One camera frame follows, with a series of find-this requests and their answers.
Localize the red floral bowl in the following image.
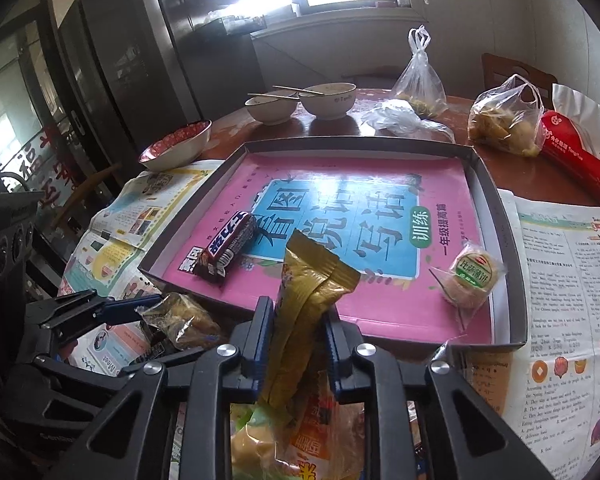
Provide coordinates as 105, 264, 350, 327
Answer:
137, 119, 214, 173

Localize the colourful newspaper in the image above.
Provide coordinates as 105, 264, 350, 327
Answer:
57, 159, 227, 378

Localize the pink workbook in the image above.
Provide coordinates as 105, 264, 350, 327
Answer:
161, 152, 493, 345

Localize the red tissue pack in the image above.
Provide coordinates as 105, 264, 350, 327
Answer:
536, 82, 600, 207

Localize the tied clear plastic bag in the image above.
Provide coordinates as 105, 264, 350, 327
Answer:
390, 25, 449, 119

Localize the wooden chair with cutout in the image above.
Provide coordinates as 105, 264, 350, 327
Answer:
481, 52, 559, 97

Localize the pink box lid tray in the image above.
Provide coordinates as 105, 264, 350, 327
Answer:
137, 140, 529, 349

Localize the dark tall cabinet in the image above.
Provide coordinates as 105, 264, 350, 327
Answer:
55, 0, 267, 128

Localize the round biscuit packet green label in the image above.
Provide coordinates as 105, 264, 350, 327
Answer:
429, 241, 509, 332

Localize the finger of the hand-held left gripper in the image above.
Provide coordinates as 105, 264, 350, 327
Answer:
26, 289, 164, 344
32, 341, 202, 410

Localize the curved wooden chair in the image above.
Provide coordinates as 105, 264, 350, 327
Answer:
60, 161, 124, 223

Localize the orange yellow snack bag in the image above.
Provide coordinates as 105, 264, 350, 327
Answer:
229, 367, 377, 480

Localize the crumpled clear plastic bag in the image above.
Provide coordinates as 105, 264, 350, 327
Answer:
361, 99, 456, 144

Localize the clear pastry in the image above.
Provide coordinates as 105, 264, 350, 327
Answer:
137, 292, 226, 356

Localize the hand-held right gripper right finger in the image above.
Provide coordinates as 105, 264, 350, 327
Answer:
322, 310, 556, 480

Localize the small white bowl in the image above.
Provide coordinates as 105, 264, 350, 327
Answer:
244, 93, 300, 126

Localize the gold snack packet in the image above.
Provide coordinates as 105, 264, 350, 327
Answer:
256, 229, 362, 411

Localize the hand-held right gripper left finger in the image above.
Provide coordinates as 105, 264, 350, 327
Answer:
45, 296, 281, 480

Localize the newspaper with text columns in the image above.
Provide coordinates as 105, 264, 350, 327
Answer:
457, 187, 600, 480

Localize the large white bowl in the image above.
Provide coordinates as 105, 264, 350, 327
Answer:
298, 82, 358, 121

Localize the plastic bag of yellow food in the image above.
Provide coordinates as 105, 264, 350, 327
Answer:
467, 74, 547, 159

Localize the glass door with red lettering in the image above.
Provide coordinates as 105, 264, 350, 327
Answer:
0, 10, 83, 201

